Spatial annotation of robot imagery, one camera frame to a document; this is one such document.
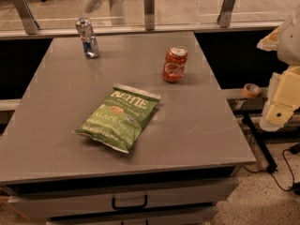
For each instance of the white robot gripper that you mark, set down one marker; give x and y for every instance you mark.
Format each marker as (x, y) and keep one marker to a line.
(291, 41)

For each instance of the red coke can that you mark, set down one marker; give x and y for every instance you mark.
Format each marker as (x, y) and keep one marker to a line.
(175, 61)

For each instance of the orange tape roll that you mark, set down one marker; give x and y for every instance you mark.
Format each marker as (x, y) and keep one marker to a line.
(251, 90)

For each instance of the black metal stand leg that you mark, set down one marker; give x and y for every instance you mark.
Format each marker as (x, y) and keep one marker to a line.
(272, 166)

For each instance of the grey cabinet with drawers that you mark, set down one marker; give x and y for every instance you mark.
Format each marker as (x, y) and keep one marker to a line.
(142, 135)

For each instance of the green jalapeno chip bag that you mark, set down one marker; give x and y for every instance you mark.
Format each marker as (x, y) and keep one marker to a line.
(121, 118)

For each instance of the crushed clear water bottle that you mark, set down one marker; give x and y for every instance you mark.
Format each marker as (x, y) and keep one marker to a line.
(88, 37)

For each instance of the right metal railing post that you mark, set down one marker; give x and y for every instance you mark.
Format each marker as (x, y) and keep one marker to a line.
(225, 15)

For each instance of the metal railing post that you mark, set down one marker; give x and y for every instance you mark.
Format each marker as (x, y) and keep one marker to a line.
(225, 15)
(29, 24)
(149, 14)

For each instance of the middle metal railing post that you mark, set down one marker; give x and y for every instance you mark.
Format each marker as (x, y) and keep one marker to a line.
(149, 14)

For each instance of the black drawer handle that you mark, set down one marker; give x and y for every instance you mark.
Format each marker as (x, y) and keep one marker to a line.
(129, 203)

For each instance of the left metal railing post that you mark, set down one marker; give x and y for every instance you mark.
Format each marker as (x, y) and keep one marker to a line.
(29, 24)

